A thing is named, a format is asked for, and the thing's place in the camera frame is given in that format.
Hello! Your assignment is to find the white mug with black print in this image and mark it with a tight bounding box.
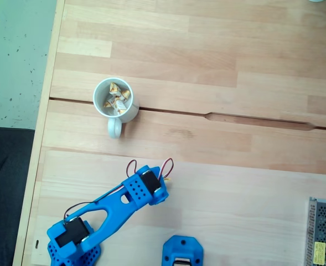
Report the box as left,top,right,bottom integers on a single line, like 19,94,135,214
92,77,140,139

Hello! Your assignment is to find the blue post base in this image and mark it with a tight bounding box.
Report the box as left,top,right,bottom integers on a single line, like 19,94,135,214
162,235,204,266

